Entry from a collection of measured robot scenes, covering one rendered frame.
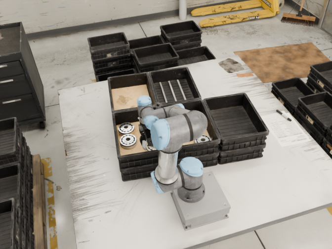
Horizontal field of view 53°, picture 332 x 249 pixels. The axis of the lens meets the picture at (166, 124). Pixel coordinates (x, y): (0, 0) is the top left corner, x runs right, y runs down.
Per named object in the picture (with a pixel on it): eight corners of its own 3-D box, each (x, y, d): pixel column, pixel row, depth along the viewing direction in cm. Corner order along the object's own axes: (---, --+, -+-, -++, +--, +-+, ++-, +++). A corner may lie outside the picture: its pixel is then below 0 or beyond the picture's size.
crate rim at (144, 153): (170, 151, 191) (170, 148, 189) (117, 160, 187) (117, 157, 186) (157, 107, 220) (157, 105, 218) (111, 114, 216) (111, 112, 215)
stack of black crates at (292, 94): (316, 119, 320) (323, 100, 304) (288, 126, 314) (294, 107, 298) (292, 95, 348) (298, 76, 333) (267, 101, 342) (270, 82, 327)
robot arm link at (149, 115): (167, 115, 167) (159, 103, 175) (145, 121, 164) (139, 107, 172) (167, 127, 172) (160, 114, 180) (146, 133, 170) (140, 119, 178)
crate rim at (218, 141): (221, 143, 195) (221, 140, 193) (170, 151, 191) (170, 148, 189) (202, 101, 224) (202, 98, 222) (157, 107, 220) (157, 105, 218)
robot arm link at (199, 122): (216, 108, 132) (179, 98, 178) (189, 115, 129) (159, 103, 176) (221, 136, 134) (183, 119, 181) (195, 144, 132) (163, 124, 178)
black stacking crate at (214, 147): (219, 154, 201) (221, 141, 194) (171, 162, 198) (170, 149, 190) (201, 112, 230) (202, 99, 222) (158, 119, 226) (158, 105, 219)
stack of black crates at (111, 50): (128, 66, 396) (123, 31, 366) (134, 80, 375) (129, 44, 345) (94, 73, 388) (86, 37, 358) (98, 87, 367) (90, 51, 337)
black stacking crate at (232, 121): (266, 146, 205) (269, 133, 198) (220, 154, 201) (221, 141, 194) (242, 105, 234) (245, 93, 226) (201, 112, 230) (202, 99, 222)
